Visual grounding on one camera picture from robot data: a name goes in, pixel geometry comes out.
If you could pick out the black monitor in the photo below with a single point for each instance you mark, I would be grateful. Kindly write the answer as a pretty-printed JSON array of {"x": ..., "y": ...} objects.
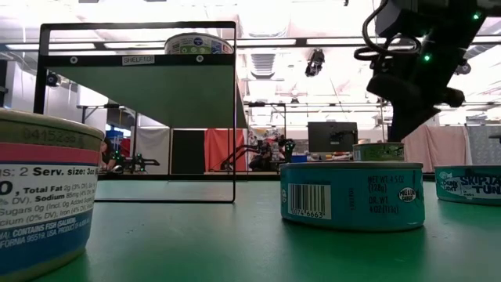
[{"x": 325, "y": 137}]

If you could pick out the beige curtain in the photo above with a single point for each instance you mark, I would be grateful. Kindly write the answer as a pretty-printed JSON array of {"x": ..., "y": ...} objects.
[{"x": 442, "y": 147}]

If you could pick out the person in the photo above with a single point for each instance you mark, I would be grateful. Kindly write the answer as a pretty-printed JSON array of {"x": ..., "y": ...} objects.
[
  {"x": 261, "y": 158},
  {"x": 105, "y": 154}
]

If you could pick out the teal tuna can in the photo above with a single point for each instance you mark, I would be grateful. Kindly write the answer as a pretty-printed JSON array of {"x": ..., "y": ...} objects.
[
  {"x": 469, "y": 186},
  {"x": 352, "y": 199}
]

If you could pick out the wooden shelf black frame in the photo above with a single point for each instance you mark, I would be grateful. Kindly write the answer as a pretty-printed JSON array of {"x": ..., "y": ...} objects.
[{"x": 148, "y": 94}]

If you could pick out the green-label silver-lid can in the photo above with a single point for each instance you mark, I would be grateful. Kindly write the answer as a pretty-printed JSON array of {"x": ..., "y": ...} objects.
[{"x": 377, "y": 152}]

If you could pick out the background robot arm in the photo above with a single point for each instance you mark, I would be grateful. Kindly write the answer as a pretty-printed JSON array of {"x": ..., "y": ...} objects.
[
  {"x": 135, "y": 161},
  {"x": 287, "y": 145},
  {"x": 235, "y": 154}
]

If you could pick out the black ceiling camera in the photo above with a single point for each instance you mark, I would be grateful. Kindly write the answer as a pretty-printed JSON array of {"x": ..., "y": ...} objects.
[
  {"x": 52, "y": 78},
  {"x": 315, "y": 62},
  {"x": 464, "y": 68}
]

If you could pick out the gold-lid can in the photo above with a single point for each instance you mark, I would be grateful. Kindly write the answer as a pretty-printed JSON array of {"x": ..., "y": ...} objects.
[{"x": 47, "y": 188}]

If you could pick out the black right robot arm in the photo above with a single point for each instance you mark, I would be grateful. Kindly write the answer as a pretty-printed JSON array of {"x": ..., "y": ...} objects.
[{"x": 450, "y": 15}]

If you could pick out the white curtain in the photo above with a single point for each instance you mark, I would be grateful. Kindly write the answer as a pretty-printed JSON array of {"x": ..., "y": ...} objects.
[{"x": 154, "y": 149}]

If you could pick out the black panel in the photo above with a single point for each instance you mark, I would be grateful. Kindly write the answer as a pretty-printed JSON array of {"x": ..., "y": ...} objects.
[{"x": 188, "y": 152}]

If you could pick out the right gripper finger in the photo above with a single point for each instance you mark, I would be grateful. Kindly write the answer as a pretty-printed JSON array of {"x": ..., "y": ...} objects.
[
  {"x": 391, "y": 92},
  {"x": 454, "y": 98}
]

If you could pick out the plain-lid can multicolour label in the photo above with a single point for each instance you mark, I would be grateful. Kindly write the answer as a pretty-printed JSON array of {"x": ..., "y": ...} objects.
[{"x": 199, "y": 45}]

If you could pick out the orange curtain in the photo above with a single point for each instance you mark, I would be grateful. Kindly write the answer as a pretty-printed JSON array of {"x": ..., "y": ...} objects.
[{"x": 217, "y": 149}]

